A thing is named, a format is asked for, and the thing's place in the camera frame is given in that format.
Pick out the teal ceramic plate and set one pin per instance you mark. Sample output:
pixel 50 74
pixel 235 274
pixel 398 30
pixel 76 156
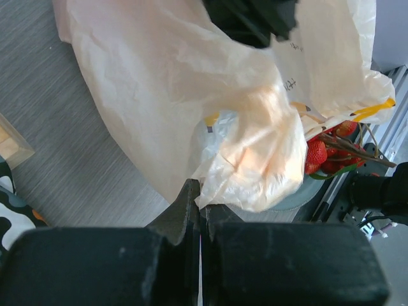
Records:
pixel 304 194

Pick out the fake strawberry bunch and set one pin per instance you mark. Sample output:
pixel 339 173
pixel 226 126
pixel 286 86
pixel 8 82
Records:
pixel 342 149

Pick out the wooden clothes rack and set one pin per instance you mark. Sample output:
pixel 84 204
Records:
pixel 14 148

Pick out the translucent orange plastic bag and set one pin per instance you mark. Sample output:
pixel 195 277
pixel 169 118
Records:
pixel 185 101

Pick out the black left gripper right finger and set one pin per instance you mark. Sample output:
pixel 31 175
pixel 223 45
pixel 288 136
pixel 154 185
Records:
pixel 220 223

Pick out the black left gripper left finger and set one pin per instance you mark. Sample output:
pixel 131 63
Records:
pixel 181 217

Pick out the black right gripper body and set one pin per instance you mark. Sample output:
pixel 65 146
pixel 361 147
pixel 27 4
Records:
pixel 253 22

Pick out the orange camouflage patterned garment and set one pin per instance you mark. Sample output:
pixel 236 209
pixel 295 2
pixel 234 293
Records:
pixel 17 216

